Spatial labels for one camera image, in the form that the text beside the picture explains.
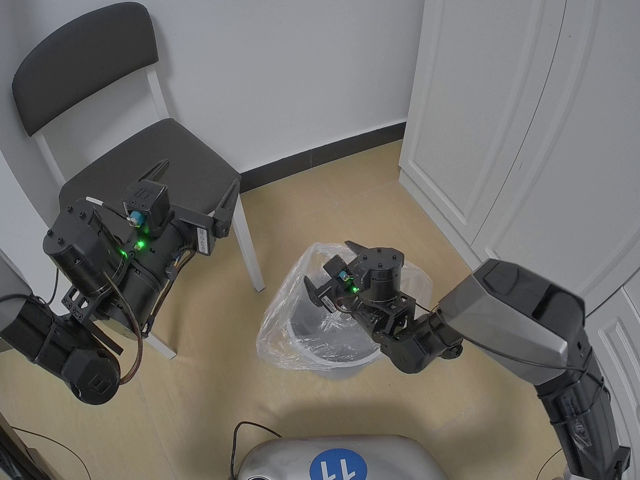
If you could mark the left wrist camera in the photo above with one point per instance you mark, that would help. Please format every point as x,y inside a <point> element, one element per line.
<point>147,203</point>

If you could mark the white trash bin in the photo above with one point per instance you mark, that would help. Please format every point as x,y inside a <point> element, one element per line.
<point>345,365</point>

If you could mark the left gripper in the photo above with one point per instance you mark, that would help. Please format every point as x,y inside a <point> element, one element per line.
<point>167,253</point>

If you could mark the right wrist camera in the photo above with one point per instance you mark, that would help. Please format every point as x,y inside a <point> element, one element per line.
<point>336,269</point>

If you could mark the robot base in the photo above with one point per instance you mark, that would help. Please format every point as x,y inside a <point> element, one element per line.
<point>300,460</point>

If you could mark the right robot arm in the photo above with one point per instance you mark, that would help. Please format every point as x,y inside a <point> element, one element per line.
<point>500,313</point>

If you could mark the white chair dark grey cushions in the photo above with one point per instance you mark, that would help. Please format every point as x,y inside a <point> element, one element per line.
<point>150,158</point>

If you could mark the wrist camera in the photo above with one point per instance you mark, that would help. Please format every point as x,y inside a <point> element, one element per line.
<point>147,203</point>
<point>336,269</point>

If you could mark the clear plastic bag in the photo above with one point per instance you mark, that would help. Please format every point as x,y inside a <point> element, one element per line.
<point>280,318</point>

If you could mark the white wardrobe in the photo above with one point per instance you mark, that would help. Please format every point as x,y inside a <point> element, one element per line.
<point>500,118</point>

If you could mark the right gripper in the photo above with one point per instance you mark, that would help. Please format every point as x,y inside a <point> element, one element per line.
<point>382,273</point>

